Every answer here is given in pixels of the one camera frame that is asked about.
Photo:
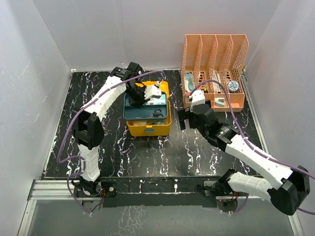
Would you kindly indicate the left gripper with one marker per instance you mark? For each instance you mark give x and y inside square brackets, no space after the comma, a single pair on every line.
[138,103]

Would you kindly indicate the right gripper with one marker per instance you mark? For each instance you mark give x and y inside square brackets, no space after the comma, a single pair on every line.
[183,114]

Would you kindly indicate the blue divided tray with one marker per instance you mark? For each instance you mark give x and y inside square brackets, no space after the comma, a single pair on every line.
[135,113]

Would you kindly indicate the white gauze packet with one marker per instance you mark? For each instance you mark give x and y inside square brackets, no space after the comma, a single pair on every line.
[157,101]

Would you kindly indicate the black handled scissors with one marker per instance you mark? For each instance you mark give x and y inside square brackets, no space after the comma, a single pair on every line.
[156,114]

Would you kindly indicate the cotton ball bag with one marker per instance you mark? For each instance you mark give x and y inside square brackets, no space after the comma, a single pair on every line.
[139,122]

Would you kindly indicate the cotton swab bag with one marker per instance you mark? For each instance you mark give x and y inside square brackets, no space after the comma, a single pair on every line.
[157,122]

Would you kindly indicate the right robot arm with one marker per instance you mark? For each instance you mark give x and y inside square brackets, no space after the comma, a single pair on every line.
[286,187]

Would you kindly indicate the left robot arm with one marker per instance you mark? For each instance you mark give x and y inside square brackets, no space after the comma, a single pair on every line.
[86,126]

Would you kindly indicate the yellow medicine box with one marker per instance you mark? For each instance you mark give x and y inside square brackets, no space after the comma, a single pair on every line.
[153,130]

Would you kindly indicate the blue white stapler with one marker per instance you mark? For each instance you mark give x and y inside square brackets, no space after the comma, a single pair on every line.
[220,102]

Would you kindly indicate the blue white tape dispenser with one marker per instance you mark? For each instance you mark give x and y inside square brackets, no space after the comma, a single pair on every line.
[189,81]

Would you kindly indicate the pink desk organizer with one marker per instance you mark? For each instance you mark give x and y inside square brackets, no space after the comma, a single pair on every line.
[215,60]

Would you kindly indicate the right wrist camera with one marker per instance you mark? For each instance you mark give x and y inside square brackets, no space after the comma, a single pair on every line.
[196,98]

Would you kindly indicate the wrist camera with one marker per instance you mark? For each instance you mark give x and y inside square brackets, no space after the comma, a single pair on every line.
[153,91]
[196,98]

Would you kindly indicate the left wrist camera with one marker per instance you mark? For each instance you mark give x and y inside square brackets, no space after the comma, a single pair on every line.
[153,91]

